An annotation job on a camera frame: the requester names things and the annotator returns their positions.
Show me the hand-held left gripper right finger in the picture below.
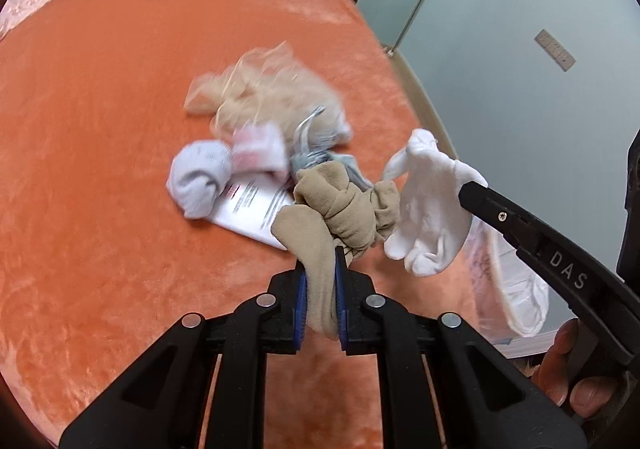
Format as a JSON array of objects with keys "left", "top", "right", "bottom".
[{"left": 334, "top": 245, "right": 586, "bottom": 449}]

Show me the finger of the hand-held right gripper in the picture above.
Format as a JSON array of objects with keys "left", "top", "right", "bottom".
[{"left": 458, "top": 180, "right": 640, "bottom": 370}]

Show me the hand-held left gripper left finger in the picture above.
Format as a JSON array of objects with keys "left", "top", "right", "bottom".
[{"left": 59, "top": 256, "right": 307, "bottom": 449}]

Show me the bin with white bag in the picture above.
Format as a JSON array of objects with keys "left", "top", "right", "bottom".
[{"left": 465, "top": 216, "right": 551, "bottom": 340}]

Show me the beige knotted stocking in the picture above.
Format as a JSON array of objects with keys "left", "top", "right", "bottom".
[{"left": 270, "top": 164, "right": 401, "bottom": 337}]

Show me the white printed paper sheet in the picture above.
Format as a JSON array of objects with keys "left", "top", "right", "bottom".
[{"left": 207, "top": 176, "right": 301, "bottom": 252}]

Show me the grey sock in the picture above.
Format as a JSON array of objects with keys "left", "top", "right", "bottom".
[{"left": 290, "top": 106, "right": 373, "bottom": 190}]

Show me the pink and white sock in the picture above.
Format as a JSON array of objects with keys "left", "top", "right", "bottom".
[{"left": 232, "top": 123, "right": 291, "bottom": 177}]

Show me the sheer beige stocking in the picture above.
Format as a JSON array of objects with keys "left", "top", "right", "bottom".
[{"left": 184, "top": 42, "right": 353, "bottom": 145}]

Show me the person's right hand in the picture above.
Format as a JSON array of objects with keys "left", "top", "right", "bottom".
[{"left": 531, "top": 318, "right": 626, "bottom": 422}]

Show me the grey wall socket plate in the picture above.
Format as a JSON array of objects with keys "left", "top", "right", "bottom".
[{"left": 534, "top": 29, "right": 577, "bottom": 72}]

